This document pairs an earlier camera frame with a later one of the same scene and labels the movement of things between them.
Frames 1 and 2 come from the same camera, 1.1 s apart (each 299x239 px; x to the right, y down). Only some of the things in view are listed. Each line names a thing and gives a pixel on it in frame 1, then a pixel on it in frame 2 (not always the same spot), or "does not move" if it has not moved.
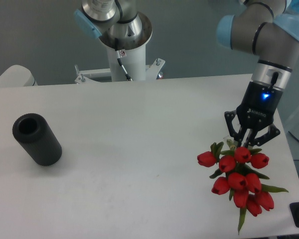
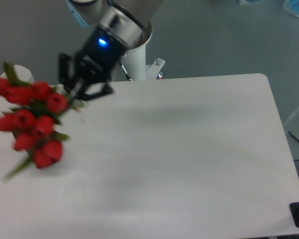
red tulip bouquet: [237, 179] to [34, 107]
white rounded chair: [16, 75] does not move
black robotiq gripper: [256, 110] to [100, 53]
